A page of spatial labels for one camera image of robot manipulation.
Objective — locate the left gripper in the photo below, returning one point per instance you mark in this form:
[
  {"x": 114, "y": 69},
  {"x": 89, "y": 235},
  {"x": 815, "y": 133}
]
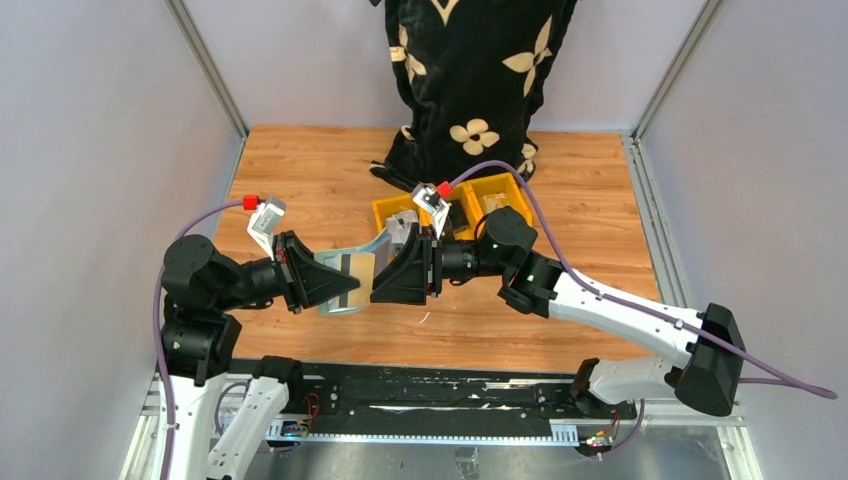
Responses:
[{"x": 303, "y": 276}]

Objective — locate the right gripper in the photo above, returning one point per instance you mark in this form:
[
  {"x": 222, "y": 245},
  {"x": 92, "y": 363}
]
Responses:
[{"x": 404, "y": 280}]

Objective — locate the green card holder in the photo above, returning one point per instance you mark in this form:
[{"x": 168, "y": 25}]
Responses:
[{"x": 379, "y": 246}]

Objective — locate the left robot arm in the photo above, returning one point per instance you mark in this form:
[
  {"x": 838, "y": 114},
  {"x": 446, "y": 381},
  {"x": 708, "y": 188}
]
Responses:
[{"x": 198, "y": 292}]

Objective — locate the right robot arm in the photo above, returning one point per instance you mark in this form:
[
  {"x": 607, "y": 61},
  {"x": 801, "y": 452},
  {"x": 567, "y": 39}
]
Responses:
[{"x": 695, "y": 354}]

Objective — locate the silver cards stack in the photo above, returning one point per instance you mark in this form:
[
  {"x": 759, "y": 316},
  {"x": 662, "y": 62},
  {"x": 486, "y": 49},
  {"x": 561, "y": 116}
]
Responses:
[{"x": 399, "y": 226}]

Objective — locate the black cards stack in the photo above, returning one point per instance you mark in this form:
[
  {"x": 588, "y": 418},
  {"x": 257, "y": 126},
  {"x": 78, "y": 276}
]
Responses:
[{"x": 456, "y": 222}]

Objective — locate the gold cards stack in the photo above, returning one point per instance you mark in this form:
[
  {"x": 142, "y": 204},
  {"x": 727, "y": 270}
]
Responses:
[{"x": 495, "y": 201}]

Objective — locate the yellow three-compartment bin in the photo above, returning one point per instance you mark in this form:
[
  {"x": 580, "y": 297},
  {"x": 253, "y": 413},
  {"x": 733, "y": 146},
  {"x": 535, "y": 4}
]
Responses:
[{"x": 469, "y": 194}]

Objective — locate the black floral blanket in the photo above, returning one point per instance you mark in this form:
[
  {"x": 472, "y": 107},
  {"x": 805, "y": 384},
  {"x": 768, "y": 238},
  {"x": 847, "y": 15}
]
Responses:
[{"x": 472, "y": 74}]

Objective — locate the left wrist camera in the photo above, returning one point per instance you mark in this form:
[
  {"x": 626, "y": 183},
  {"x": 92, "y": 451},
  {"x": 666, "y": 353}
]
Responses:
[{"x": 267, "y": 214}]

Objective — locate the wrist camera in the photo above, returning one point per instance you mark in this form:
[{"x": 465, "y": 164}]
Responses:
[
  {"x": 432, "y": 200},
  {"x": 267, "y": 214}
]

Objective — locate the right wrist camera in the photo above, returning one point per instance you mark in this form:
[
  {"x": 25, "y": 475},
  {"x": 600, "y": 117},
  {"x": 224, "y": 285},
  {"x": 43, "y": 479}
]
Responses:
[{"x": 432, "y": 200}]

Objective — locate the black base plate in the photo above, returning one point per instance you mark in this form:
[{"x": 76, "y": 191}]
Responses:
[{"x": 434, "y": 402}]

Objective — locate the aluminium frame rail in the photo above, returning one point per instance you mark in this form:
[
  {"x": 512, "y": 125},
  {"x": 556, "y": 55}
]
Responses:
[{"x": 294, "y": 424}]

